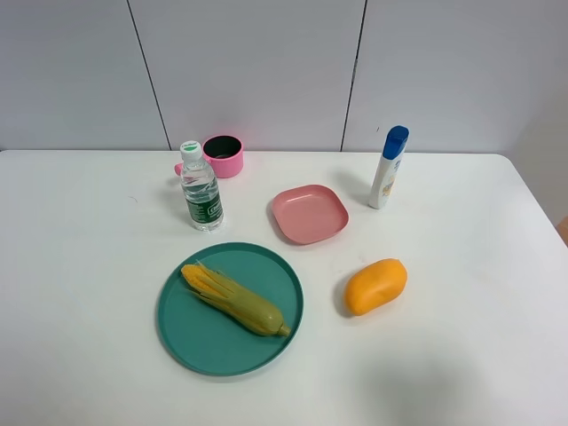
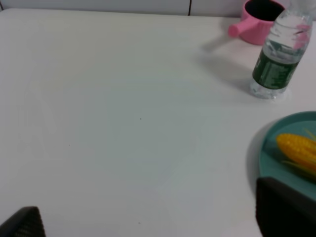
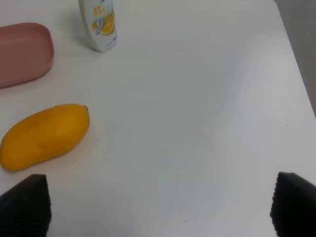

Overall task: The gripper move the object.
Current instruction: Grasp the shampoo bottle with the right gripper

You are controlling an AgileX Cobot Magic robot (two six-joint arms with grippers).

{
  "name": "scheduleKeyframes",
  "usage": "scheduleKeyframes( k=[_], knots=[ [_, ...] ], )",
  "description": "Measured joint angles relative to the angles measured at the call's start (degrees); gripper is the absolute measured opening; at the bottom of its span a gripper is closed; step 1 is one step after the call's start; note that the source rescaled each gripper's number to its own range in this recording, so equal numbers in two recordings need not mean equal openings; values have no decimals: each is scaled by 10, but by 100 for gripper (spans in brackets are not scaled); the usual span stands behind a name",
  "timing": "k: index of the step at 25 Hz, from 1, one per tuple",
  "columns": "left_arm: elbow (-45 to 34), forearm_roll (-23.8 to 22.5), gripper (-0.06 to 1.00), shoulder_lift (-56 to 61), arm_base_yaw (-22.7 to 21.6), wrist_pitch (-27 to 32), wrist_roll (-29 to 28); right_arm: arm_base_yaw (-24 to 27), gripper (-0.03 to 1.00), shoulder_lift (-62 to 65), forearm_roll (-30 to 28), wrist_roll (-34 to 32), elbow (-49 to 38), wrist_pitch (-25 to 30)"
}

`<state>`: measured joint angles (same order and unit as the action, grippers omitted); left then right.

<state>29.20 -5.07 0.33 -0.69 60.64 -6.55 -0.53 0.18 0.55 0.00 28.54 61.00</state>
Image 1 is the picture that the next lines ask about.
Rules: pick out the pink mug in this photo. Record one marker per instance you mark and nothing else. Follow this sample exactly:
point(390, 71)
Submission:
point(223, 153)

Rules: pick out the round green plate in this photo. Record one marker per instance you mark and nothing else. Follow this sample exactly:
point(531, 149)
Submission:
point(207, 341)

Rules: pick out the clear plastic water bottle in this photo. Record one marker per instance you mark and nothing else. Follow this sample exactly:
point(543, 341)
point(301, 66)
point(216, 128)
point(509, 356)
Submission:
point(200, 188)

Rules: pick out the pink square plate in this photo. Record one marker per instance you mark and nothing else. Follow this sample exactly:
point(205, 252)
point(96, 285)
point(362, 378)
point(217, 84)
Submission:
point(309, 214)

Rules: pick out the orange mango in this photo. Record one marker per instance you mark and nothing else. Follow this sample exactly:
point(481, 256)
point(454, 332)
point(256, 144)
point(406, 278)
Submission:
point(374, 286)

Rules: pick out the white blue shampoo bottle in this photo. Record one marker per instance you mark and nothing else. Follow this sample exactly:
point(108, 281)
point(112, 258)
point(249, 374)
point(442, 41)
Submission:
point(393, 150)

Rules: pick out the corn cob with husk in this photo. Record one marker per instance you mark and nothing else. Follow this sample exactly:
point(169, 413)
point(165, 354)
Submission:
point(252, 311)

